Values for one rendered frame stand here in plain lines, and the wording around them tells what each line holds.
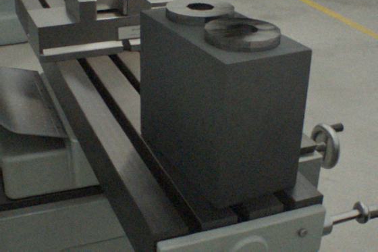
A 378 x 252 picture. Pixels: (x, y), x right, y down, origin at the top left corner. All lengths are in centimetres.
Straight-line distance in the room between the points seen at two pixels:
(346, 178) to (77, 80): 176
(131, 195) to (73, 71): 42
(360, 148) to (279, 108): 222
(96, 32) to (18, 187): 33
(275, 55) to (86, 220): 60
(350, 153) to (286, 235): 211
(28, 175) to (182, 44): 47
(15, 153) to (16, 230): 15
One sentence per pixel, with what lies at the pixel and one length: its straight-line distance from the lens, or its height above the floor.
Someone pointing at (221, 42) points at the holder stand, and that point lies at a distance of 68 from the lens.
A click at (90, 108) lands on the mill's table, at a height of 93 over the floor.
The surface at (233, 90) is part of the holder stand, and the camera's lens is 66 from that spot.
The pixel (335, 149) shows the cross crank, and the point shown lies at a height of 65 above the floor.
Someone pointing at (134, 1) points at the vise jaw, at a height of 103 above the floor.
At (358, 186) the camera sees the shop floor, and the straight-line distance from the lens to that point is 261.
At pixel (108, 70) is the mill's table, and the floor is 93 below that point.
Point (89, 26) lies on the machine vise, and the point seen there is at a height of 99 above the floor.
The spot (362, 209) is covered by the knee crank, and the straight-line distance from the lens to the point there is 150.
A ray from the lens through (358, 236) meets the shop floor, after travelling 231.
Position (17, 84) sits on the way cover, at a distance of 123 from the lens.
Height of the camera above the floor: 135
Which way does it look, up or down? 26 degrees down
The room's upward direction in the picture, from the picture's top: 2 degrees clockwise
